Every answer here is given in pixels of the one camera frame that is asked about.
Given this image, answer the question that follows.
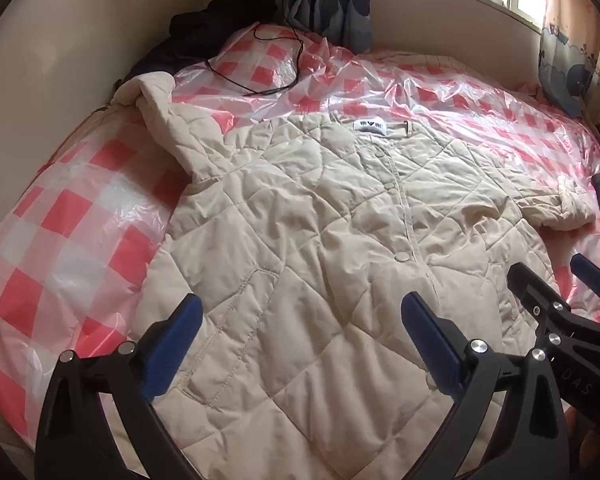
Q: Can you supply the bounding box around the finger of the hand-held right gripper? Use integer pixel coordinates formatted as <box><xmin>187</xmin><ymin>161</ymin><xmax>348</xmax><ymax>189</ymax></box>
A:
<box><xmin>570</xmin><ymin>253</ymin><xmax>600</xmax><ymax>312</ymax></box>
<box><xmin>507</xmin><ymin>261</ymin><xmax>600</xmax><ymax>347</ymax></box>

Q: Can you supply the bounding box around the black clothing pile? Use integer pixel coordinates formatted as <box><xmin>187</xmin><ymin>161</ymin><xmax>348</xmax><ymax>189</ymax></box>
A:
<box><xmin>124</xmin><ymin>0</ymin><xmax>287</xmax><ymax>87</ymax></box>

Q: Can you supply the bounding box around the beige quilted jacket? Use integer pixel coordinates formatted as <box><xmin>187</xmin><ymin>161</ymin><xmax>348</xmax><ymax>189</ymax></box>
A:
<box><xmin>112</xmin><ymin>72</ymin><xmax>598</xmax><ymax>480</ymax></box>

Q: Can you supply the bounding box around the pink checkered plastic sheet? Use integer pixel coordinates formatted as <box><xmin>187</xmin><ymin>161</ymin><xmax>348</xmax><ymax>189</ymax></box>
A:
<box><xmin>0</xmin><ymin>22</ymin><xmax>600</xmax><ymax>461</ymax></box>

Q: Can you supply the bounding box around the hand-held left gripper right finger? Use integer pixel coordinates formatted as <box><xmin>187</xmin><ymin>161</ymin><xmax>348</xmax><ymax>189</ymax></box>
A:
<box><xmin>401</xmin><ymin>292</ymin><xmax>572</xmax><ymax>480</ymax></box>

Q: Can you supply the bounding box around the person's right hand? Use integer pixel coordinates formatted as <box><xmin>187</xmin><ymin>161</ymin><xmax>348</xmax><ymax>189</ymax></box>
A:
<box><xmin>575</xmin><ymin>412</ymin><xmax>600</xmax><ymax>467</ymax></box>

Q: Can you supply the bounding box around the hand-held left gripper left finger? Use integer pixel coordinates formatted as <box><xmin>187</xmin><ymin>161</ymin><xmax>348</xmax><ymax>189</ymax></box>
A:
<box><xmin>34</xmin><ymin>293</ymin><xmax>204</xmax><ymax>480</ymax></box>

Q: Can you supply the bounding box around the pink and blue patterned curtain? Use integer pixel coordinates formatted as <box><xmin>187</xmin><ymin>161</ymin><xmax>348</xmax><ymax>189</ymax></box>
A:
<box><xmin>286</xmin><ymin>0</ymin><xmax>374</xmax><ymax>54</ymax></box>
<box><xmin>536</xmin><ymin>0</ymin><xmax>600</xmax><ymax>117</ymax></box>

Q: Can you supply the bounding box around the black cable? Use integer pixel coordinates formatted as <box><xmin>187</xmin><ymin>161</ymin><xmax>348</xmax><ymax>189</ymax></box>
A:
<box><xmin>205</xmin><ymin>0</ymin><xmax>307</xmax><ymax>97</ymax></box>

